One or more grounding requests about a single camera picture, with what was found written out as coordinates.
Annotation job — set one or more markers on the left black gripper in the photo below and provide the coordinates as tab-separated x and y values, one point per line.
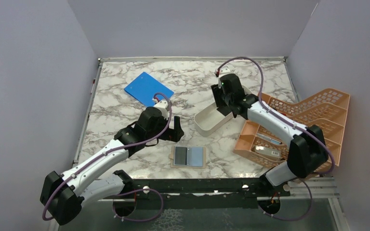
173	134

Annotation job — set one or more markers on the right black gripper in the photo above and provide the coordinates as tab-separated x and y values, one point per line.
217	92

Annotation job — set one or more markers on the black credit card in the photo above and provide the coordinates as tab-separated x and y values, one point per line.
180	156

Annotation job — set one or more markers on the white oblong tray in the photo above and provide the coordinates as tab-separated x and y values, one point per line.
211	118

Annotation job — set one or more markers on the beige card holder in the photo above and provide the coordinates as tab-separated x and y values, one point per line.
196	157

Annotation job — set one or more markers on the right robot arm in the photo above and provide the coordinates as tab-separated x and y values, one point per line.
307	149

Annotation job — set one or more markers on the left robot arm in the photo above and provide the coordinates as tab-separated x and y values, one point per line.
64	195

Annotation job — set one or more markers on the blue plastic board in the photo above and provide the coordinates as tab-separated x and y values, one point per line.
144	87

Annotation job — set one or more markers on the blue pen in rack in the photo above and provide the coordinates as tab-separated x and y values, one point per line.
271	140

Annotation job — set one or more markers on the box in orange rack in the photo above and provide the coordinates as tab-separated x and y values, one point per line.
267	152

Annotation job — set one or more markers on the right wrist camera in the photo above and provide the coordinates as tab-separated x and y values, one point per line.
222	71

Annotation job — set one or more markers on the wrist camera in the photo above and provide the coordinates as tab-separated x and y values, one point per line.
163	106
222	71

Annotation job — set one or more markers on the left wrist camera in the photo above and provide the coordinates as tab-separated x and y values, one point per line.
163	106

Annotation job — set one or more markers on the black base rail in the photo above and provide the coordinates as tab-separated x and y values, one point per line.
194	194

